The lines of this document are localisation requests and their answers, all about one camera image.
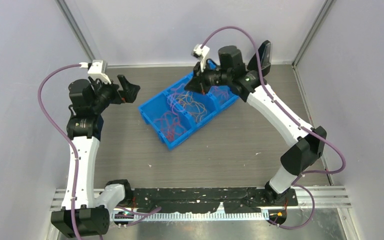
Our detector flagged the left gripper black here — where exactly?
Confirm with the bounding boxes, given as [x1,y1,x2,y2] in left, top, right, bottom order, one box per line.
[89,74,140,113]

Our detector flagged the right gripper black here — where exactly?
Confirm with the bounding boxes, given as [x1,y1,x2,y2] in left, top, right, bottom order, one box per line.
[185,59,232,96]

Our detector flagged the pink cable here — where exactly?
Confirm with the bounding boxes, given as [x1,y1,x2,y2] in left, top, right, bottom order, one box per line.
[165,84,233,115]

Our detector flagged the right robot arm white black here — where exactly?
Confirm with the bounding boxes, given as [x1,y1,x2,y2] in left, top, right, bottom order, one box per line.
[184,44,327,205]

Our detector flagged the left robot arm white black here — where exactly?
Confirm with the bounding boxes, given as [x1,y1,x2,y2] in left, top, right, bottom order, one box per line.
[50,74,141,239]

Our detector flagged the blue three-compartment plastic bin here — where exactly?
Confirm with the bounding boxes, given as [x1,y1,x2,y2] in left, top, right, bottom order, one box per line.
[138,73,239,151]

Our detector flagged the black wedge-shaped stand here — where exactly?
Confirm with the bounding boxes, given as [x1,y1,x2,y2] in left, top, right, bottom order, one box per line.
[247,40,272,77]

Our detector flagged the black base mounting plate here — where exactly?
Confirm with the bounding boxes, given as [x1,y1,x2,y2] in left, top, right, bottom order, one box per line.
[118,187,298,214]

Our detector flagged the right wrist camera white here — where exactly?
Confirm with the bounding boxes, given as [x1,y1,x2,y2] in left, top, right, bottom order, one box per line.
[191,44,210,73]

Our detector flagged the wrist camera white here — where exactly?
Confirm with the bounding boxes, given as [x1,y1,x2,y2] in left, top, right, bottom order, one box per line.
[191,44,210,73]
[79,59,113,85]

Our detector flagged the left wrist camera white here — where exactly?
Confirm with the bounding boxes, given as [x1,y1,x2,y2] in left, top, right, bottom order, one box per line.
[79,59,113,85]

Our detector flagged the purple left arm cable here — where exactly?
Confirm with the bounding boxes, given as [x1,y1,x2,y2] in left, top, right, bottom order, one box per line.
[37,63,163,240]

